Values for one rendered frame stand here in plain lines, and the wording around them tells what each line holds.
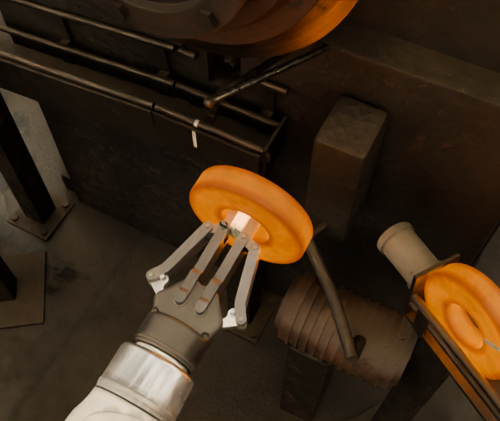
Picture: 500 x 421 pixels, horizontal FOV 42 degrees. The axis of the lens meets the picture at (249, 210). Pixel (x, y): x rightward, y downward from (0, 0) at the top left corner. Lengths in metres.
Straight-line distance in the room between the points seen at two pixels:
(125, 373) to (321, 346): 0.48
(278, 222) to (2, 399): 1.07
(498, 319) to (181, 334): 0.38
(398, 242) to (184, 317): 0.37
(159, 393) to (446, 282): 0.40
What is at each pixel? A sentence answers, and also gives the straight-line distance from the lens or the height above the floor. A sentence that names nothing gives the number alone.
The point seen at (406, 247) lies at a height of 0.69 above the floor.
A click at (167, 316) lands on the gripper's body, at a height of 0.87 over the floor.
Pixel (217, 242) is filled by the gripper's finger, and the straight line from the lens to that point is 0.75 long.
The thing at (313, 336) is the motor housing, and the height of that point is 0.51.
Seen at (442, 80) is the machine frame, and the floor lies 0.87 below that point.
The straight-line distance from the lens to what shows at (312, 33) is 0.78.
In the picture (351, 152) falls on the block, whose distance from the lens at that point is 0.90.
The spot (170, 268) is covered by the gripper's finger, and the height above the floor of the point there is 0.85.
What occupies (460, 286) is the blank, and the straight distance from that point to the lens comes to 0.86.
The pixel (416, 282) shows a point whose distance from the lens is 0.92.
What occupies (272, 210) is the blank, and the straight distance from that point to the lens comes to 0.72.
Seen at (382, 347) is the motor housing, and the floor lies 0.53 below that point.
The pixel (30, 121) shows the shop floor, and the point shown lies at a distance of 2.06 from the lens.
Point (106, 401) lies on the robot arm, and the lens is 0.67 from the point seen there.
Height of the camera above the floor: 1.51
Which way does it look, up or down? 58 degrees down
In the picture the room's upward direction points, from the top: straight up
